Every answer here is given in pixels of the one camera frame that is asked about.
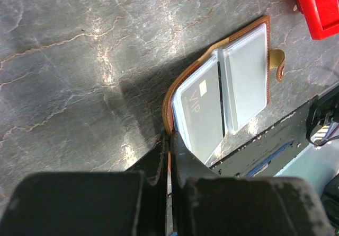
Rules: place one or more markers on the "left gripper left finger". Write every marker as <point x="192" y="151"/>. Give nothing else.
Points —
<point x="131" y="202"/>

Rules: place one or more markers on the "brown leather card holder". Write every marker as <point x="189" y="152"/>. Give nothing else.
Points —
<point x="244" y="62"/>

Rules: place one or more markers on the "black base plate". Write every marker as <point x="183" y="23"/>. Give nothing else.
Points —
<point x="278" y="145"/>

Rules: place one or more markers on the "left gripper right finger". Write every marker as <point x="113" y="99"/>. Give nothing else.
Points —
<point x="205" y="203"/>

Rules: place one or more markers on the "red plastic bin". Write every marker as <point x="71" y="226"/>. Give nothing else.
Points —
<point x="321" y="17"/>

